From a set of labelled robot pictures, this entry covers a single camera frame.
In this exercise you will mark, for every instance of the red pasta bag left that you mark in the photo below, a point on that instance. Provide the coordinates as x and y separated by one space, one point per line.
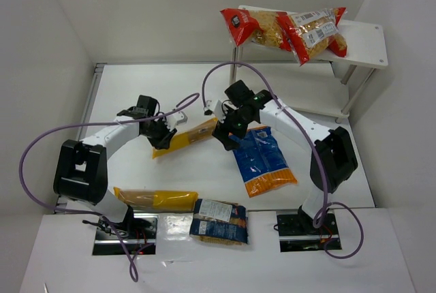
260 27

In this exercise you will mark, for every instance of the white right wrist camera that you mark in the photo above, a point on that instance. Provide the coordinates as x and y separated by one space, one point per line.
215 108

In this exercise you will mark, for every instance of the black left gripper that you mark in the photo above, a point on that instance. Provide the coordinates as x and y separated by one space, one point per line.
162 135

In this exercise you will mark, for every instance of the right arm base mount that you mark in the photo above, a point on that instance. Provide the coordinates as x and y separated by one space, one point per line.
296 232

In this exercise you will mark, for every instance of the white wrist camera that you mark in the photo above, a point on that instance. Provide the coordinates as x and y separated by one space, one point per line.
215 108
176 119

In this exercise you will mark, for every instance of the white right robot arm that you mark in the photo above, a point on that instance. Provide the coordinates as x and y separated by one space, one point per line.
332 155

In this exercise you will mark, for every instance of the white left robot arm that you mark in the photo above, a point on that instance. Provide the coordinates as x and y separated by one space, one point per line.
82 169

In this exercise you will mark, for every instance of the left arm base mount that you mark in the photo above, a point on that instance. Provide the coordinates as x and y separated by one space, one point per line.
141 240

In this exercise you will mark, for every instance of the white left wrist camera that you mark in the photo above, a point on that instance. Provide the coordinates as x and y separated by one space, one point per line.
176 119

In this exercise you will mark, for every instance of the yellow spaghetti bag front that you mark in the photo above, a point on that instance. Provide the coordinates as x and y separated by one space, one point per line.
158 200

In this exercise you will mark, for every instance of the blue orange spaghetti bag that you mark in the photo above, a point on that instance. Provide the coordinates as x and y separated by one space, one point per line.
261 162

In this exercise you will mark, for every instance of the red pasta bag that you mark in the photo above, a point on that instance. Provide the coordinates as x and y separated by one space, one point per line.
260 27
311 33

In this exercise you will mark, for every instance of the yellow spaghetti bag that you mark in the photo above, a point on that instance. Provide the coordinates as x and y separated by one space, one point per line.
158 200
197 134

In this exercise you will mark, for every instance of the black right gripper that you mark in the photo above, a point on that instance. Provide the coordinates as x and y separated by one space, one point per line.
225 129

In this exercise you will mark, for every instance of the white two-tier shelf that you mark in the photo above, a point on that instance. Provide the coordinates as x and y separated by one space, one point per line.
328 84

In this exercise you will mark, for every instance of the red pasta bag right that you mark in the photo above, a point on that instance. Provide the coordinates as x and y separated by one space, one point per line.
311 33

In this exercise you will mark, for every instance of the dark blue pasta bag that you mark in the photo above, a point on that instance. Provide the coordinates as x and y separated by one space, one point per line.
219 222

